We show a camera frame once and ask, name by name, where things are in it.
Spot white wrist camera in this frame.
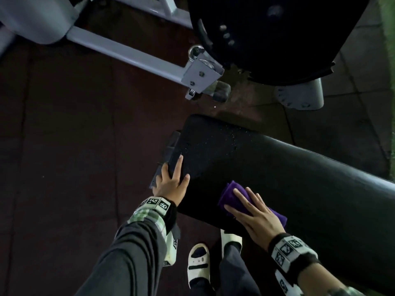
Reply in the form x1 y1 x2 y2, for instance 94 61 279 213
274 269 304 296
163 224 181 267

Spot person's right forearm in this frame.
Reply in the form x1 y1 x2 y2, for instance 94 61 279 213
297 263 368 296

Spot person's left hand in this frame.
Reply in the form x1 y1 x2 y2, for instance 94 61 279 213
153 154 191 207

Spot person's left forearm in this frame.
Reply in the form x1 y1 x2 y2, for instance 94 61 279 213
74 209 169 296

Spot person's white left sandal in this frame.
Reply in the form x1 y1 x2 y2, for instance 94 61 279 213
187 243 211 289

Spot person's white right sandal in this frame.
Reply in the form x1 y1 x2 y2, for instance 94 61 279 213
220 229 243 259

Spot person's dark trousers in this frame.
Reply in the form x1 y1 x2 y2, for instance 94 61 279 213
190 243 261 296

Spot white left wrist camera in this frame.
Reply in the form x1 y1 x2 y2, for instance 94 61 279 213
163 224 181 267

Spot person's white sandal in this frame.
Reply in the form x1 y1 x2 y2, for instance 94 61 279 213
220 229 243 259
187 243 211 289

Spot grey adjacent bench frame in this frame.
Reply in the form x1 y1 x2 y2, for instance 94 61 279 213
0 0 371 111

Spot person's right hand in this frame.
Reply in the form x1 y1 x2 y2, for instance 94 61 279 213
223 187 286 252

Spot black right wristband with markers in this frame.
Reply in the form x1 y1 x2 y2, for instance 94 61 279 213
267 232 321 282

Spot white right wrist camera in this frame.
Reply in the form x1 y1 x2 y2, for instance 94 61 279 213
274 269 304 296

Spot purple cleaning cloth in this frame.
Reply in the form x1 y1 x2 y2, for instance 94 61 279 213
218 180 288 229

